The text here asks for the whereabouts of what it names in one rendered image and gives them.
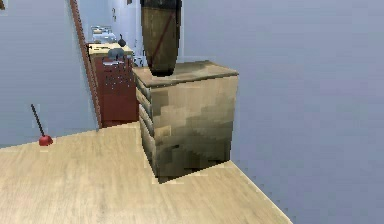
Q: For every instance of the red toilet plunger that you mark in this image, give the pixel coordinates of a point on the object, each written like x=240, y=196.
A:
x=45, y=139

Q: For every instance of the light wooden chest of drawers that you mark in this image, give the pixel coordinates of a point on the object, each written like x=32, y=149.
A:
x=193, y=126

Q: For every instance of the grey round object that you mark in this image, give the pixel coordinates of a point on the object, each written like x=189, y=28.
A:
x=115, y=53

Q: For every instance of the brown wooden door frame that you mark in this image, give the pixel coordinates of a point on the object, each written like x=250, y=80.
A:
x=87, y=63

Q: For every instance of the dark red cabinet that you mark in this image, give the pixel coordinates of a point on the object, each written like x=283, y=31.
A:
x=116, y=93

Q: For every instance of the small black oil lamp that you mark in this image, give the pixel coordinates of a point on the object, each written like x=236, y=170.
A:
x=122, y=41

